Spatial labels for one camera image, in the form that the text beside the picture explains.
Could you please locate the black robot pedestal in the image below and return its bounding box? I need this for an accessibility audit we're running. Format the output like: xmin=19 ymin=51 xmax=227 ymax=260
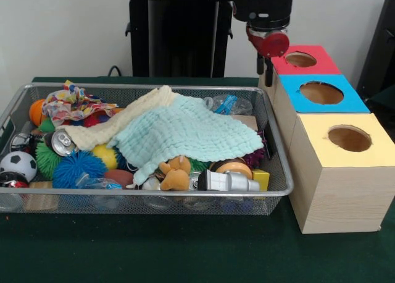
xmin=118 ymin=0 xmax=235 ymax=78

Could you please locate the blue spiky rubber ball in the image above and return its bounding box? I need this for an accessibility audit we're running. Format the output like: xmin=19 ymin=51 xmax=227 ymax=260
xmin=51 ymin=150 xmax=109 ymax=190

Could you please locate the shallow clear mesh bin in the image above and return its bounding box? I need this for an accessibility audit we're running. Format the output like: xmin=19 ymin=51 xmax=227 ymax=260
xmin=0 ymin=82 xmax=294 ymax=218

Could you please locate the dark green table cloth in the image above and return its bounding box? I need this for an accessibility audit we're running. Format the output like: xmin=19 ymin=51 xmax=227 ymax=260
xmin=0 ymin=75 xmax=395 ymax=283

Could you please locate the small orange basketball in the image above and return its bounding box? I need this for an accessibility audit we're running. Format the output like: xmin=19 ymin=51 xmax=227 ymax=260
xmin=29 ymin=99 xmax=47 ymax=126

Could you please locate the colourful patterned cloth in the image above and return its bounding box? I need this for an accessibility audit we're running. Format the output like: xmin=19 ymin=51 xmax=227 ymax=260
xmin=41 ymin=80 xmax=120 ymax=126

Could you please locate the black equipment case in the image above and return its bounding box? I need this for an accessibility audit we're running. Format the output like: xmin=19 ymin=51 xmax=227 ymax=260
xmin=356 ymin=0 xmax=395 ymax=111

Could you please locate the small brown toy football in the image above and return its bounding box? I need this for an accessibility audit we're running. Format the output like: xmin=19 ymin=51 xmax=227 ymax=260
xmin=103 ymin=169 xmax=134 ymax=190

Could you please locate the light blue waffle cloth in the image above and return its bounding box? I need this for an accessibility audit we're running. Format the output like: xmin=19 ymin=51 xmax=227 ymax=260
xmin=107 ymin=96 xmax=265 ymax=187

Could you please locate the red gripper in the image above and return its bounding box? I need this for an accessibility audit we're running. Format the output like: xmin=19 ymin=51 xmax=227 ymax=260
xmin=246 ymin=26 xmax=290 ymax=88

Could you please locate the clear plastic water bottle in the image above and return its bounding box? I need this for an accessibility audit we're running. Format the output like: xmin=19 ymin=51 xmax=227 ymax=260
xmin=202 ymin=94 xmax=254 ymax=116

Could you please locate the wooden box with three holes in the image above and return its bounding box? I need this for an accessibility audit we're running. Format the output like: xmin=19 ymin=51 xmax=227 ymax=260
xmin=258 ymin=44 xmax=395 ymax=234

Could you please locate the tan plush animal toy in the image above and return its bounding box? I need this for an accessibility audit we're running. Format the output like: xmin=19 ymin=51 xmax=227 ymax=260
xmin=159 ymin=156 xmax=192 ymax=192

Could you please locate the cream knitted cloth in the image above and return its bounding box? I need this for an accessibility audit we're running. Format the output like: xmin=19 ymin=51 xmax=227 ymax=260
xmin=56 ymin=85 xmax=180 ymax=151

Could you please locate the small black-white soccer ball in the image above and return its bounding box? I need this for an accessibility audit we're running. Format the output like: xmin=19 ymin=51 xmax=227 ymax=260
xmin=0 ymin=151 xmax=38 ymax=182

